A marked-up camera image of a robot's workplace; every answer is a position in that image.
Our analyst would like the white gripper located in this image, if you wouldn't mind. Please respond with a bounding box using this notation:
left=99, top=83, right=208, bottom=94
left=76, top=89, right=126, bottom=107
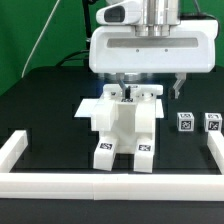
left=89, top=0, right=219, bottom=99

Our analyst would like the white chair back frame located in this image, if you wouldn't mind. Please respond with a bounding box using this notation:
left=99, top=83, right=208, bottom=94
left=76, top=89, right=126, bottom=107
left=91, top=84, right=163, bottom=133

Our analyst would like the white chair nut cube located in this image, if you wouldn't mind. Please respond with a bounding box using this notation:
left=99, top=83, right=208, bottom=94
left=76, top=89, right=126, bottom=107
left=204, top=113, right=222, bottom=132
left=177, top=112, right=194, bottom=132

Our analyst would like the white chair seat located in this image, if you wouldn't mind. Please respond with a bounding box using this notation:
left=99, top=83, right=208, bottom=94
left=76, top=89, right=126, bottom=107
left=113, top=99, right=156, bottom=154

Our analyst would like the white right fence bar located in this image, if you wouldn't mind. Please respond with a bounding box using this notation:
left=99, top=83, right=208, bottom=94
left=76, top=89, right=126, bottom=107
left=207, top=131, right=224, bottom=175

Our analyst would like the white left fence bar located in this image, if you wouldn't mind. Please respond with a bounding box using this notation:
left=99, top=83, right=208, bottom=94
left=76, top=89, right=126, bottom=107
left=0, top=130, right=28, bottom=173

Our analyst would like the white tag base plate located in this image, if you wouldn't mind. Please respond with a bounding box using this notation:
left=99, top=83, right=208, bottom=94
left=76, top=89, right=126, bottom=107
left=75, top=99, right=164, bottom=118

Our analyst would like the black cable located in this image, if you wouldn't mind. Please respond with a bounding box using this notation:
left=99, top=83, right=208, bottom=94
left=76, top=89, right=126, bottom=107
left=54, top=48, right=91, bottom=68

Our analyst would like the black camera pole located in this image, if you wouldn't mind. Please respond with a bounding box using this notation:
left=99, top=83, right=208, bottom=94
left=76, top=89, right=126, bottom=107
left=82, top=0, right=94, bottom=50

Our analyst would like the white cable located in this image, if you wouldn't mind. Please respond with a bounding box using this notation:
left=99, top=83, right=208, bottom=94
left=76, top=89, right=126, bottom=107
left=21, top=0, right=62, bottom=79

